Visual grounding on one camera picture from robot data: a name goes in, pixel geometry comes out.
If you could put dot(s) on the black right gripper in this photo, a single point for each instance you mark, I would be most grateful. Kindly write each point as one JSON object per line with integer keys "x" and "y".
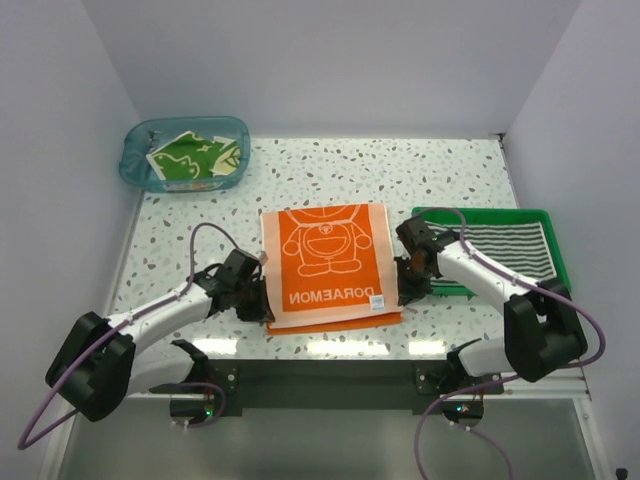
{"x": 406, "y": 290}

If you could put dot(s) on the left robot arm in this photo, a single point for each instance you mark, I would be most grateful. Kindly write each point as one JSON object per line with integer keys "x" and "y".
{"x": 95, "y": 370}

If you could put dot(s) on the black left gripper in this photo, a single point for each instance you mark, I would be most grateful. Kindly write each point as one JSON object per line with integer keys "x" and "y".
{"x": 260, "y": 311}

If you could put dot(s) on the green cream patterned towel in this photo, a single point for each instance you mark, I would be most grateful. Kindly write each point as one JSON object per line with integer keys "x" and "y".
{"x": 192, "y": 157}

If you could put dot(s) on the orange white towel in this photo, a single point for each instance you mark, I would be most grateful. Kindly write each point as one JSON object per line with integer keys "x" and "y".
{"x": 329, "y": 269}

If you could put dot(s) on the green white striped towel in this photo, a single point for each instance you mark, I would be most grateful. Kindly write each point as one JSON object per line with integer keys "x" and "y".
{"x": 522, "y": 248}

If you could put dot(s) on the teal plastic laundry basket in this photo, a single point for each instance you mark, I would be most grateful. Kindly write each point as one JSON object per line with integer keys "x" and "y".
{"x": 145, "y": 137}

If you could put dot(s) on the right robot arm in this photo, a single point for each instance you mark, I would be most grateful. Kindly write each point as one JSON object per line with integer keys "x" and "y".
{"x": 541, "y": 332}

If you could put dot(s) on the green plastic tray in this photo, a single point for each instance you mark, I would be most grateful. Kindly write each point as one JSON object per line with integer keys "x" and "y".
{"x": 441, "y": 220}

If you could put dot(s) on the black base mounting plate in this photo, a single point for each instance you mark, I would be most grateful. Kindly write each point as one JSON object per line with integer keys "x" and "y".
{"x": 331, "y": 384}

